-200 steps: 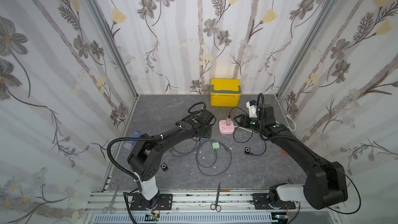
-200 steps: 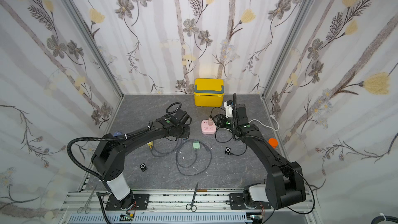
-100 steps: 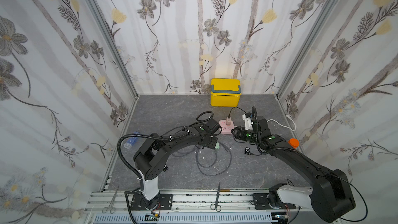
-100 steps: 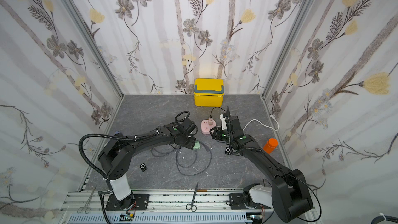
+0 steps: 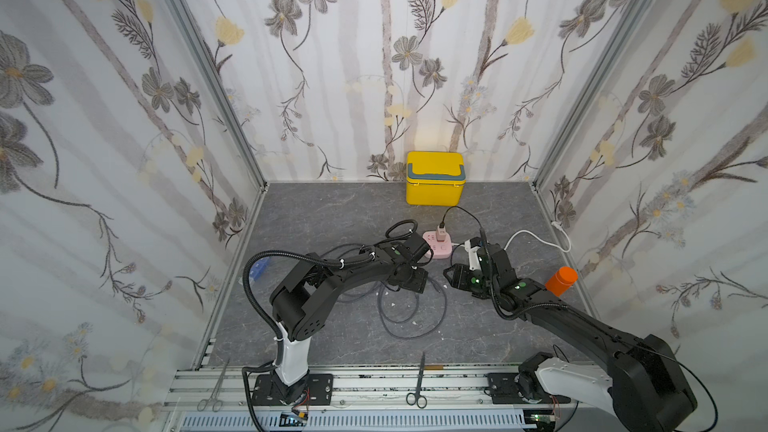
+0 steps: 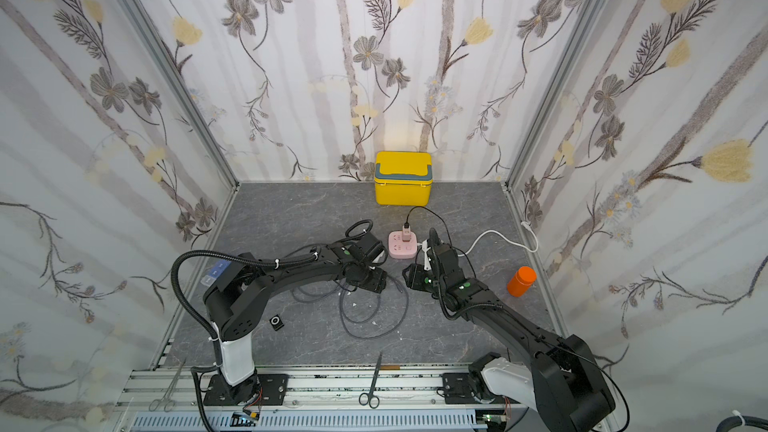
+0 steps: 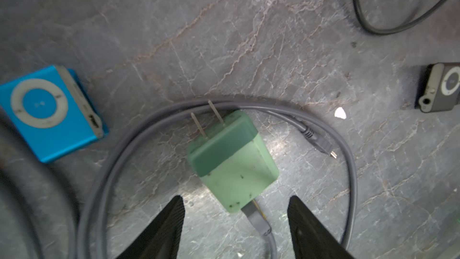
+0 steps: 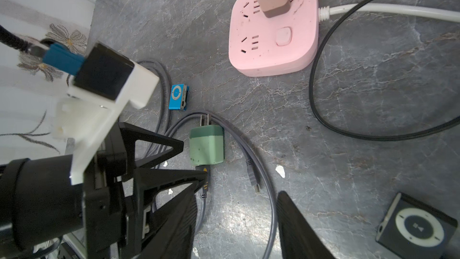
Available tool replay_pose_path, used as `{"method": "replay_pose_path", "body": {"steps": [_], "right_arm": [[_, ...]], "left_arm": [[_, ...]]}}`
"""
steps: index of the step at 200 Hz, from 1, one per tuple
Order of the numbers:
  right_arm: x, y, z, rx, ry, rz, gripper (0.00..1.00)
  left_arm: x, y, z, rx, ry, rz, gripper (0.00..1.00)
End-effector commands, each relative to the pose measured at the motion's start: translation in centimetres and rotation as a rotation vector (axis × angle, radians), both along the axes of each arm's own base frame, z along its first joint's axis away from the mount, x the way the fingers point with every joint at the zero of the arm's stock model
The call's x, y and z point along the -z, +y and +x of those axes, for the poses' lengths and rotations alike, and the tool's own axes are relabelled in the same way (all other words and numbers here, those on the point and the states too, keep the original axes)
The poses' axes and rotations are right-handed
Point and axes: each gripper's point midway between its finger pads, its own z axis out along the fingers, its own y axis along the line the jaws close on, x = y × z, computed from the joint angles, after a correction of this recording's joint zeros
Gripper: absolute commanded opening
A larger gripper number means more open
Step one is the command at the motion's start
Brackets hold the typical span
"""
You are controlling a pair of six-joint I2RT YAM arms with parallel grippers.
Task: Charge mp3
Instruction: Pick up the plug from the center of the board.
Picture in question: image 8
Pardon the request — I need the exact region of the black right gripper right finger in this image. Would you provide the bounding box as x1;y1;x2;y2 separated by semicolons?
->
276;191;334;259

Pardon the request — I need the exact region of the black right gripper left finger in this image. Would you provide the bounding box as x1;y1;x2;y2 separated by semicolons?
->
139;187;198;259

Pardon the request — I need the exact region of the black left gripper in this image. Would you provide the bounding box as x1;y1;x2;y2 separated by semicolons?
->
82;122;208;259

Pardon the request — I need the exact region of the green usb charger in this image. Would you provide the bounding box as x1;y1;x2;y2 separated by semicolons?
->
189;114;225;171

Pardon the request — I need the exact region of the black mp3 player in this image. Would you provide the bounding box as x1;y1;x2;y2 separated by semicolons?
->
376;193;458;259

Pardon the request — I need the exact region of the black usb cable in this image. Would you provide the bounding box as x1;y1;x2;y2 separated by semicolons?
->
308;0;460;141

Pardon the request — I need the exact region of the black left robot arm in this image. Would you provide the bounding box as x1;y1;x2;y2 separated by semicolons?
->
1;123;207;259

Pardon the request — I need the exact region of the blue mp3 player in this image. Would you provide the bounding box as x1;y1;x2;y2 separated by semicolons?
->
168;84;189;110

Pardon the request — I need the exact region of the pink power strip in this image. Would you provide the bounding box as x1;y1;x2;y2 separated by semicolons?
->
228;0;319;77

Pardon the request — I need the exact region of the dark grey usb cable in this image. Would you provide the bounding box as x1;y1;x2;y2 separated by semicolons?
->
136;60;173;159

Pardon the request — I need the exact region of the white power strip cord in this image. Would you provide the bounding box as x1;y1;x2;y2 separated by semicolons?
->
317;2;460;24

